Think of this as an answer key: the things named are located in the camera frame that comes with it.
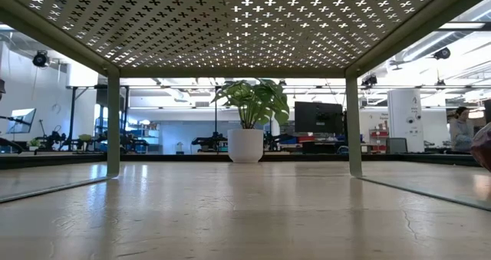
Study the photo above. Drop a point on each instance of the person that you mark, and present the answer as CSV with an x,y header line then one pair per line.
x,y
461,131

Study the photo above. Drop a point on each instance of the black background robot arm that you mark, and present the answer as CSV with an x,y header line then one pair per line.
x,y
209,142

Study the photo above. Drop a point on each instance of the white round column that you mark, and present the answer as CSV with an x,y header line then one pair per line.
x,y
404,114

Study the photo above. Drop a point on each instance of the black aluminium table frame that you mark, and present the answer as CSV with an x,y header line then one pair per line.
x,y
172,157

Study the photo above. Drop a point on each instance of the black monitor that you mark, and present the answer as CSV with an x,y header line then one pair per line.
x,y
318,118

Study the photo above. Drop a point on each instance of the black ceiling camera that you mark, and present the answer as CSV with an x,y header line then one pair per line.
x,y
369,80
40,59
442,53

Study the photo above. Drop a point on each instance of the green plant in white pot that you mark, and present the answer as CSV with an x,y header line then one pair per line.
x,y
245,145

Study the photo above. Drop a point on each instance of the tilted grey screen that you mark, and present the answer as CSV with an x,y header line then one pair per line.
x,y
23,120

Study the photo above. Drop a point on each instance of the dark red bell pepper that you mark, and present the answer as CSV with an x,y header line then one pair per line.
x,y
483,149

